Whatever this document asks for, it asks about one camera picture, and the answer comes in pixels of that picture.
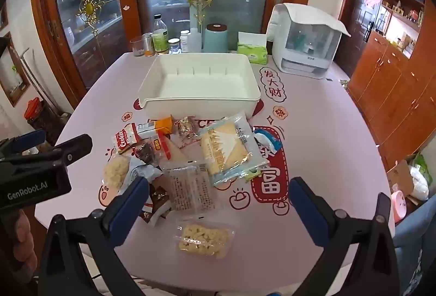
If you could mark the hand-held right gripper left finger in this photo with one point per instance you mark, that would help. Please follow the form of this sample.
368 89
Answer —
131 205

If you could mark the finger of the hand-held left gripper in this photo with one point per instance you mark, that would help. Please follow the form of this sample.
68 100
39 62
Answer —
73 146
29 138

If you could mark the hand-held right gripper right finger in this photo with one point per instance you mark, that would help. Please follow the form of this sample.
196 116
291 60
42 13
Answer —
305 207

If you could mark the brown snowflake snack packet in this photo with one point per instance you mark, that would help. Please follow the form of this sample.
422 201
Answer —
158 202

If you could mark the white grey snack packet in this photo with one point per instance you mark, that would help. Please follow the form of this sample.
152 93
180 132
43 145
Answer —
143 173

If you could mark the clear lumpy puffed snack packet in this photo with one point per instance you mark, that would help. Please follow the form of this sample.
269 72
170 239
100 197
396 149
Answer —
115 173

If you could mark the red white cookie packet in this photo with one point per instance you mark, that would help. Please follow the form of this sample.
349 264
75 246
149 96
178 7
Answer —
124 141

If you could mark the translucent beige snack packet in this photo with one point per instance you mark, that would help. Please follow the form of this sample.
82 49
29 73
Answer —
189 188

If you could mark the clear crumbly snack packet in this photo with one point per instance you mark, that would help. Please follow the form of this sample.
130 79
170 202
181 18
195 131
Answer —
204 238

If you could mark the large yellow cake packet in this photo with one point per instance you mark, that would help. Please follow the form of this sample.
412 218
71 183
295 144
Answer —
226 149

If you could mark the white plastic tray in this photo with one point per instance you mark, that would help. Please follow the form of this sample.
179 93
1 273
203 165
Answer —
204 78

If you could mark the person's left hand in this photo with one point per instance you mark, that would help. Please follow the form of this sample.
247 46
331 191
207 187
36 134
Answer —
22 238

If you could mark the red dark snack packet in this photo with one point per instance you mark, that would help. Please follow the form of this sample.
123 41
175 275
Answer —
150 151

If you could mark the small green yellow packet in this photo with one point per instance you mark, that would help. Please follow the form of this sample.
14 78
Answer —
253 174

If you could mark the small blue white packet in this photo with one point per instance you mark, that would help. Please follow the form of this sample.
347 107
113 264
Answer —
269 141

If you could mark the orange white snack packet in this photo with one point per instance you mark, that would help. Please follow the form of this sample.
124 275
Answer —
160 125

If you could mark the pink plastic basin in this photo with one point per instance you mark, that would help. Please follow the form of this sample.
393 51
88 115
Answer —
398 206

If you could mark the gold foil candy packet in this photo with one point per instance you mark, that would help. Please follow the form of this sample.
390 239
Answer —
186 129

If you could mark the cardboard box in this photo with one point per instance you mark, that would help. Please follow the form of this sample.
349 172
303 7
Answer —
399 176

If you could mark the white plastic bag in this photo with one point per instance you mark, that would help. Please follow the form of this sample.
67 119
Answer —
419 182

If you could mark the blue cloth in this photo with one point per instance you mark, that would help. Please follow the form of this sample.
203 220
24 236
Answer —
415 248

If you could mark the drinking glass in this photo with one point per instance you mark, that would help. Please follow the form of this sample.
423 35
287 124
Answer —
138 47

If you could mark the green plastic bag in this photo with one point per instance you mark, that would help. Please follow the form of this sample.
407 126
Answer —
422 161

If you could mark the silver orange metal can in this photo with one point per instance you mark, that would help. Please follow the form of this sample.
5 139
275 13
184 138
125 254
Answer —
147 44

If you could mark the glass bottle green label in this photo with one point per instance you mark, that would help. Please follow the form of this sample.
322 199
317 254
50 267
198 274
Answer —
160 37

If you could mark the small glass jar white lid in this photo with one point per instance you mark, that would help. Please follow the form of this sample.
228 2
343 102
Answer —
174 45

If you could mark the wooden cabinet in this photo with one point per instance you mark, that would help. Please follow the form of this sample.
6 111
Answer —
391 88

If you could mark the white pill bottle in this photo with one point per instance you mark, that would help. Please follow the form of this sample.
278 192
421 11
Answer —
185 41

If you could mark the white countertop appliance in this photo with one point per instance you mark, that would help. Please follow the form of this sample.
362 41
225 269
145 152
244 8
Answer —
299 54

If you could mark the white plastic squeeze bottle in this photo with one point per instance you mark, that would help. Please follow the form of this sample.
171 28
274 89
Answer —
196 40

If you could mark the green tissue box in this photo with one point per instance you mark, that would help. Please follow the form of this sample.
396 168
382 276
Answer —
252 50

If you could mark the teal ceramic jar brown lid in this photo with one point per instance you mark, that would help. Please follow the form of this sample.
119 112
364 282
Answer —
215 38

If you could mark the wooden picture frame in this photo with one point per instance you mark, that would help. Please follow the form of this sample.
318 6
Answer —
12 74

